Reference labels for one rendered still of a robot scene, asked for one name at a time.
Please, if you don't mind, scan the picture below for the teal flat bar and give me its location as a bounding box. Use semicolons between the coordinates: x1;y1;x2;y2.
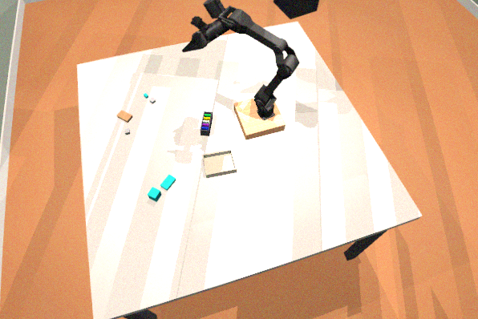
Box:
161;175;176;191

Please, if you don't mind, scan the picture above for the teal cube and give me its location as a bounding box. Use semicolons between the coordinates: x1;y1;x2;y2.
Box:
148;188;162;202

